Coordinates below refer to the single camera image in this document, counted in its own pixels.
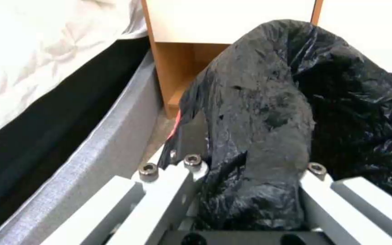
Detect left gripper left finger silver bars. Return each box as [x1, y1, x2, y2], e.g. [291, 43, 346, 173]
[43, 122, 211, 245]

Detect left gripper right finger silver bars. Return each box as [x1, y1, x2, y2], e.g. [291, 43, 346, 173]
[297, 163, 392, 245]

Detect trash bin with black bag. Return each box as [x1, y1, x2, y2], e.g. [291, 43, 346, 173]
[167, 18, 392, 231]

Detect black mattress side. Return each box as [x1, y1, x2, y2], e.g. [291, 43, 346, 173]
[0, 35, 153, 226]

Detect wooden nightstand with white front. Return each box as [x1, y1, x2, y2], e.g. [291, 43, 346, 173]
[140, 0, 325, 118]

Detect white bed sheet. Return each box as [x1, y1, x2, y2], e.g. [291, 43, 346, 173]
[0, 0, 149, 145]

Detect grey fabric bed frame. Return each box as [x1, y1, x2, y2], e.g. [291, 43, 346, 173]
[0, 49, 170, 245]

